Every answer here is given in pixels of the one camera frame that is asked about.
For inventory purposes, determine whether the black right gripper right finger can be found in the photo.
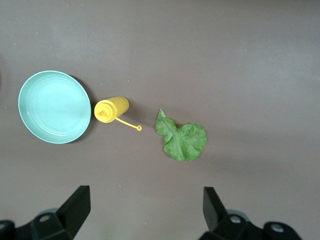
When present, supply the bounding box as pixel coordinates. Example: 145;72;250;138
199;186;305;240

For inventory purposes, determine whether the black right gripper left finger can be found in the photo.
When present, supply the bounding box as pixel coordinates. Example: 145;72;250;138
0;185;91;240

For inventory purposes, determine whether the green lettuce leaf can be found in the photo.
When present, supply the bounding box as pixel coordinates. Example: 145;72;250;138
154;108;208;162

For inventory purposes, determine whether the mint green plate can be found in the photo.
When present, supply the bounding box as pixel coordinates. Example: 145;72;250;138
17;70;92;145

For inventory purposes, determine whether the yellow mustard squeeze bottle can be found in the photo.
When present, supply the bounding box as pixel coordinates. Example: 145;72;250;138
94;96;143;132

